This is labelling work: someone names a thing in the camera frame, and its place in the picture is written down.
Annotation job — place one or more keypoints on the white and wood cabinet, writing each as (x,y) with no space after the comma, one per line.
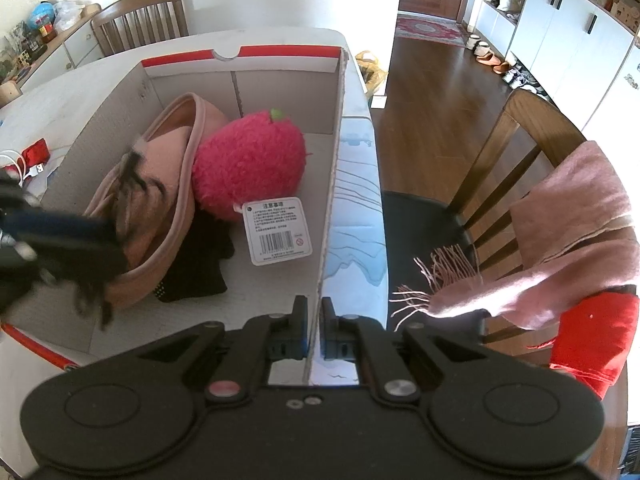
(565,40)

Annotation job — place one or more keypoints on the small red fabric pouch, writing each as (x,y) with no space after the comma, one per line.
(37,150)

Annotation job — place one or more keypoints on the pink fringed scarf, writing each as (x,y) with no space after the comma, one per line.
(575,220)

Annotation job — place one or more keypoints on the blue ball toy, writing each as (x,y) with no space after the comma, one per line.
(42,11)

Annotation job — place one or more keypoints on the dark sauce bottle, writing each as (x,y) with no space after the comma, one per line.
(46,31)

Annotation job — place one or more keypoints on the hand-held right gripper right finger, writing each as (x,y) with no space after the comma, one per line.
(327,332)

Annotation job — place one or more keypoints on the red patterned rug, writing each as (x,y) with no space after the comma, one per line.
(430,30)

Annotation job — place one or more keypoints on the row of shoes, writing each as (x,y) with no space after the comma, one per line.
(500,62)

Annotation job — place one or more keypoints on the red and white cardboard box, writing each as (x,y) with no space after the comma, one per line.
(280,110)

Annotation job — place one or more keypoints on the pink knitted hat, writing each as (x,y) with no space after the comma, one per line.
(165,150)

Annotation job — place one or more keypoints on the pink plush strawberry toy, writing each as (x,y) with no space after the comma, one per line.
(250,160)

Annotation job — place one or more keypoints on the red garment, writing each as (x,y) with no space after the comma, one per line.
(595,340)

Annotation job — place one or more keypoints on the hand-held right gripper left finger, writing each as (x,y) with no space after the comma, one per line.
(300,332)

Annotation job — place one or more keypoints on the black dotted gloves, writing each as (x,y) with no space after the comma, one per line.
(195,270)

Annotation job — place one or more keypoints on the white and wood sideboard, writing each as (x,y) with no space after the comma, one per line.
(80,45)

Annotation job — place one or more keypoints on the clear plastic bag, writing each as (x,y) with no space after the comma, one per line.
(68,15)

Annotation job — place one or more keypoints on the wooden chair with black seat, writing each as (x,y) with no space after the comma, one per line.
(520,135)

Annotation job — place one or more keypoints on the glass terrarium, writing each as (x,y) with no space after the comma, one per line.
(14,44)

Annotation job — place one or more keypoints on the yellow plastic bag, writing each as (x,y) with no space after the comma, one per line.
(371,72)

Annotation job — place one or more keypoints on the dark wooden slatted chair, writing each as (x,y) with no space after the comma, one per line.
(145,20)

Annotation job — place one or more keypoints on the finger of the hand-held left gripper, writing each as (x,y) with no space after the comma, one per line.
(65,225)
(85,260)

